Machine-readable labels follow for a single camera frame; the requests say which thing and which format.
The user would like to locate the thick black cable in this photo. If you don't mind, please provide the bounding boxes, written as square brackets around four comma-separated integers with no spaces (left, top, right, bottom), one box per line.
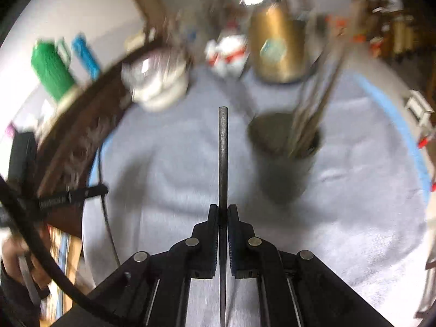
[0,174,137,327]

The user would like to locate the grey chopstick holder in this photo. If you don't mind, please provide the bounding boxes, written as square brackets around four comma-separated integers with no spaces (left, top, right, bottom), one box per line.
[247,112,322,207]

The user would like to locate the small white stool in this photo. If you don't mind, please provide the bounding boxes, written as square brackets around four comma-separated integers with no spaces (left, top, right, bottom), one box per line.
[403,89,436,131]

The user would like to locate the clear plastic bag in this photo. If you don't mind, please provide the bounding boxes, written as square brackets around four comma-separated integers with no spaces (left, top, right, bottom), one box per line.
[121,48,186,86]

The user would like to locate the grey tablecloth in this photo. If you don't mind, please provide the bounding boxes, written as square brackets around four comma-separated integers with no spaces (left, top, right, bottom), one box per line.
[81,65,431,327]

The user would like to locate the person's left hand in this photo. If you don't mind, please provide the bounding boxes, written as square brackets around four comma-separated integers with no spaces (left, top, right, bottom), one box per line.
[0,226,53,293]

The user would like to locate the blue thread spool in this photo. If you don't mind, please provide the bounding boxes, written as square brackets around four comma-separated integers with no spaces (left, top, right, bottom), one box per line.
[71,34,102,80]

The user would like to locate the bunch of dark chopsticks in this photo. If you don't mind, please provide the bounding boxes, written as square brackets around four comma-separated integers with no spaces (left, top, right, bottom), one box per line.
[288,5,363,160]

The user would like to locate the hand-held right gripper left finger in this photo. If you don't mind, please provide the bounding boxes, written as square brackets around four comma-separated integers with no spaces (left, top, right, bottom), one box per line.
[89,204,219,327]

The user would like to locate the red and white packet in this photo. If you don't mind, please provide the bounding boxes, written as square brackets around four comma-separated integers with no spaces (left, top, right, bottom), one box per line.
[204,34,249,65]

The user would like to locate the white plastic basin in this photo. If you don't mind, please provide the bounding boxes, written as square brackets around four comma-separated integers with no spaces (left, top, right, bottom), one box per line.
[120,49,190,112]

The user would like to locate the gold electric kettle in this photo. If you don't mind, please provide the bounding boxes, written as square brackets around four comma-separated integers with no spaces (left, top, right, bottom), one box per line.
[246,3,319,85]

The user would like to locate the green thread spool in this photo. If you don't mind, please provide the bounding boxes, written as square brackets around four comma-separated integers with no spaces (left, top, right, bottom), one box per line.
[30,40,78,102]

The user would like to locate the dark metal chopstick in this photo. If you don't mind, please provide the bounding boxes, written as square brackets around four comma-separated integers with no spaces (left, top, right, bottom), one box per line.
[98,141,121,268]
[218,107,229,327]

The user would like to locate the dark carved wooden chair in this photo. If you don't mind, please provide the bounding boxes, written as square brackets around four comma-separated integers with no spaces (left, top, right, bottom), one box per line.
[32,36,191,241]

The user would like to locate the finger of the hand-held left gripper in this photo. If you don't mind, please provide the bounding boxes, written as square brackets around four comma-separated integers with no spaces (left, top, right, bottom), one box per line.
[36,184,110,213]

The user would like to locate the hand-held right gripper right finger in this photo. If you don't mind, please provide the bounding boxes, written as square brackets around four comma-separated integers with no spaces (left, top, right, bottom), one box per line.
[228,204,392,327]

